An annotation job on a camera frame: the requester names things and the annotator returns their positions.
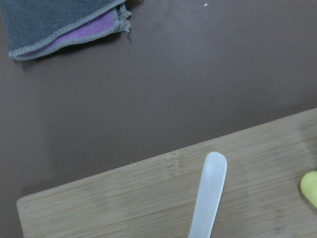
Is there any white ceramic spoon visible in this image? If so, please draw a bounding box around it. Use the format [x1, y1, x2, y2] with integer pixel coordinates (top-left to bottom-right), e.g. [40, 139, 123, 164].
[188, 152, 227, 238]

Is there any bamboo cutting board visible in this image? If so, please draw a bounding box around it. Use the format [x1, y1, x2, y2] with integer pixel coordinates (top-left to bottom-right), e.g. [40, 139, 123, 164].
[16, 109, 317, 238]

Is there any folded grey cloth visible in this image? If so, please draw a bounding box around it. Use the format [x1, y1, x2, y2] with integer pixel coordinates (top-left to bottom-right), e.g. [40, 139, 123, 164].
[0, 0, 131, 60]

